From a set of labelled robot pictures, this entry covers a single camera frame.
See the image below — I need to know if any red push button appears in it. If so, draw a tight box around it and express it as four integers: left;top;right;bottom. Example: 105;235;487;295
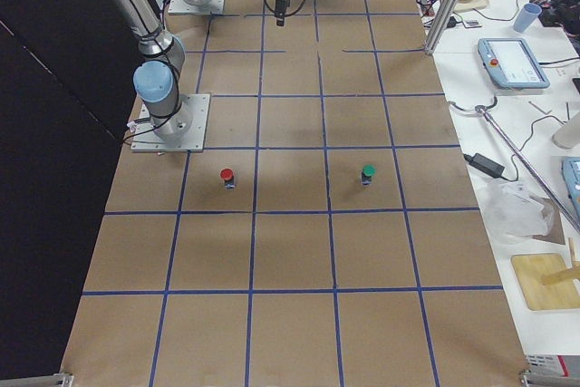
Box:
219;168;236;189

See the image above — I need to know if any green push button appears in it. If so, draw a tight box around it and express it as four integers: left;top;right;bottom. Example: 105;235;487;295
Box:
361;164;376;186

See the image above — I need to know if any metal cane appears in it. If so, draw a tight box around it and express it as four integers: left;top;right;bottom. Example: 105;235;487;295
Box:
448;97;579;232

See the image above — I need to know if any teach pendant tablet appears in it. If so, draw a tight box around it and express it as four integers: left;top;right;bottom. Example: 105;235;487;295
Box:
477;38;550;90

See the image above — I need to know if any blue plastic cup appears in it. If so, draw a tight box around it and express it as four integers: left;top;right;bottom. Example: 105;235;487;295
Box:
512;3;543;33

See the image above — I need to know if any black power adapter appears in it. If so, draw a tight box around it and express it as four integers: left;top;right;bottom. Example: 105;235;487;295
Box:
463;153;505;179

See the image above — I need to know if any clear plastic bag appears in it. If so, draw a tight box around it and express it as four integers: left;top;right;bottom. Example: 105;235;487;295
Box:
476;180;556;245

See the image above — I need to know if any wooden cutting board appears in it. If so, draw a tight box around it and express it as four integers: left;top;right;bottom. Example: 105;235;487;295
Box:
511;253;579;311

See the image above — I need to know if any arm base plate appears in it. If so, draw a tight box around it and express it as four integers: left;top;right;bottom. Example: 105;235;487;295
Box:
168;0;225;15
130;94;210;152

